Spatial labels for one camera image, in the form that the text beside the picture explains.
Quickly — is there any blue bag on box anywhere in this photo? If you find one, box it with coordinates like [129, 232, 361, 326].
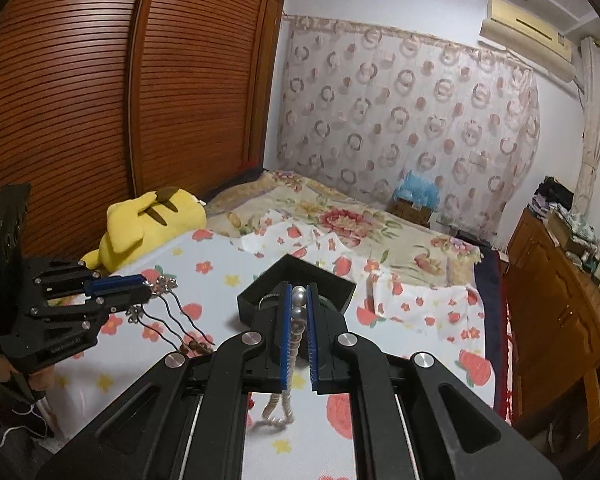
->
[390, 171, 440, 226]

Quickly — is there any wooden sideboard cabinet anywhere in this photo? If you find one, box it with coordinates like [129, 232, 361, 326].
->
[504, 211, 600, 450]

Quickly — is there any beige air conditioner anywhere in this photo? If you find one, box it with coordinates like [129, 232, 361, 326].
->
[480, 0, 577, 82]

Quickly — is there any person's left hand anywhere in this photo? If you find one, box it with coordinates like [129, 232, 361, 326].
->
[0, 356, 55, 392]

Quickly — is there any strawberry print white blanket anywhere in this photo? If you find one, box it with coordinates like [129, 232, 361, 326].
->
[49, 209, 499, 480]

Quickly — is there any circle pattern sheer curtain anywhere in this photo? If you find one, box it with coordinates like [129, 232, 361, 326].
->
[277, 16, 540, 240]

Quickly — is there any black jewelry box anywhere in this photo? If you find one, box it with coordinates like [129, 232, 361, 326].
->
[237, 255, 356, 326]

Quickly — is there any beige side curtain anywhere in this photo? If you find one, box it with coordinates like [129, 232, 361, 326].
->
[572, 37, 600, 218]

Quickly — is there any yellow plush toy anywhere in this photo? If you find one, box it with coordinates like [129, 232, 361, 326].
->
[82, 186, 207, 273]

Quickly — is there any white pearl necklace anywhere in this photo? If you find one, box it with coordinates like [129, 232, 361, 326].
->
[260, 284, 309, 428]

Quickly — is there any floral bed sheet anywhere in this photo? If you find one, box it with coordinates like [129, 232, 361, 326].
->
[206, 170, 482, 286]

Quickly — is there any stack of folded clothes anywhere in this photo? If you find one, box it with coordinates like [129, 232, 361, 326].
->
[527, 176, 573, 220]

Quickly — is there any brown louvered wardrobe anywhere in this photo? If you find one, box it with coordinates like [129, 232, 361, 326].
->
[0, 0, 274, 258]

